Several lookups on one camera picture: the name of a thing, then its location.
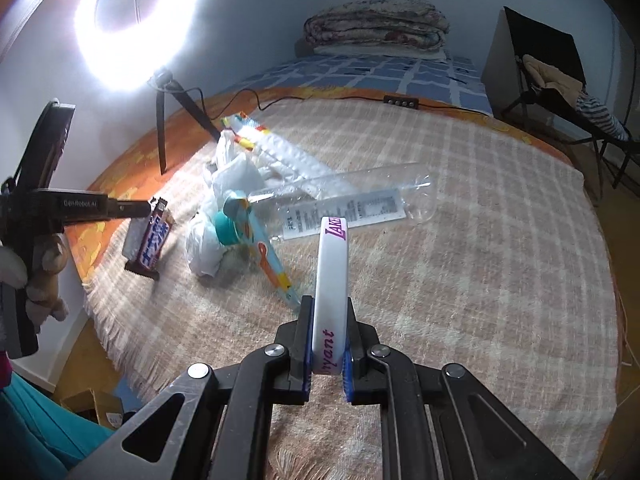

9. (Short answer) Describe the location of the black power cable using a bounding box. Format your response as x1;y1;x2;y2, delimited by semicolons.
175;87;483;112

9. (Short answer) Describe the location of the white ring light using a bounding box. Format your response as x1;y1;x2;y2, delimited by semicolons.
75;0;201;93

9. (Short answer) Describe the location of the teal clothing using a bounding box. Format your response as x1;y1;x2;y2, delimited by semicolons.
0;360;116;480

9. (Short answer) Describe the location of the clear plastic bottle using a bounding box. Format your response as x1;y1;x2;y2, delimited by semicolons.
247;161;435;243

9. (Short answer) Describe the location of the person's left hand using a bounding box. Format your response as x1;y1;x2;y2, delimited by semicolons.
25;234;71;322

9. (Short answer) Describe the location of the beige plaid blanket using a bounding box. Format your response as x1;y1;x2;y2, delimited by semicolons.
85;97;623;480

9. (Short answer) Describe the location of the black tripod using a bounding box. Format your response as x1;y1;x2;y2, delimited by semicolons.
145;67;223;176

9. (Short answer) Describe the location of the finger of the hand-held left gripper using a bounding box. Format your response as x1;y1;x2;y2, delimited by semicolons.
117;200;153;220

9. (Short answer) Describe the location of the striped garment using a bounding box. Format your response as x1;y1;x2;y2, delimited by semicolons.
575;91;632;143

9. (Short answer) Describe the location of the black folding chair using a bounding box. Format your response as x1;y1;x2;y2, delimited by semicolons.
482;6;640;201

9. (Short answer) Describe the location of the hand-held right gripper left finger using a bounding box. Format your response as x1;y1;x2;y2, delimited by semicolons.
65;296;313;480

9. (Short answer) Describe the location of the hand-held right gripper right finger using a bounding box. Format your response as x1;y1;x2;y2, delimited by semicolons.
342;297;581;480

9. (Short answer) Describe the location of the long white blister package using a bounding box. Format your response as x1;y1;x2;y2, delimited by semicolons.
221;114;351;196

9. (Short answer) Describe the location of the white floor cable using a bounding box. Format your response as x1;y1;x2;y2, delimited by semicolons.
616;280;632;411

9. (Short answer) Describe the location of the brown chocolate bar wrapper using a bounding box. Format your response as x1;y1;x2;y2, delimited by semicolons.
122;197;177;282

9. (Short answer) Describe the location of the folded floral quilt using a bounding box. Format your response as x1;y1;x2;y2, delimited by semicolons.
304;2;450;51

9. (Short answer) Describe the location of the white silicone wristband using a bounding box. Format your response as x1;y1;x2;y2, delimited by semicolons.
311;216;352;375

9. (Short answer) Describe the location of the beige garment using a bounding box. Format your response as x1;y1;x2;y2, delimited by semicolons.
520;54;586;98

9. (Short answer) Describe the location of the white plastic bag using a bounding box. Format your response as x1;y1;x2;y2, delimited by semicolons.
186;130;281;278

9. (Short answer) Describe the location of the blue checked bed sheet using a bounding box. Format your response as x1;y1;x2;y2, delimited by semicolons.
235;52;488;113

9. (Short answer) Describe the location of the cardboard box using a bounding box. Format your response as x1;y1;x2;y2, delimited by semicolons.
60;387;126;431

